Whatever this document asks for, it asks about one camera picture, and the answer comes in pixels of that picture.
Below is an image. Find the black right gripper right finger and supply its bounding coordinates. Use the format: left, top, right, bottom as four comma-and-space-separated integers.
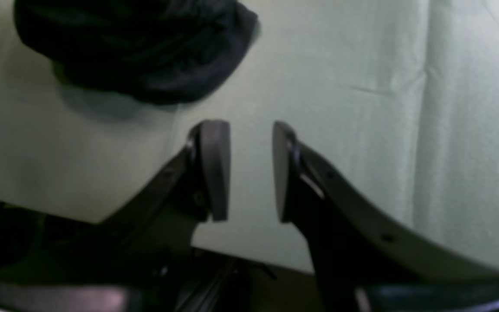
272, 121, 499, 312

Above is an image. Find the green table cloth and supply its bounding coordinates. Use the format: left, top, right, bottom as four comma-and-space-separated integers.
0, 0, 499, 271

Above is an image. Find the black t-shirt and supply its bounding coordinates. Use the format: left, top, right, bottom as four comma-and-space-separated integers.
13, 0, 258, 105

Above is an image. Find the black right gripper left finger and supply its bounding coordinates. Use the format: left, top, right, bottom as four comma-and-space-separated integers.
0, 120, 230, 312

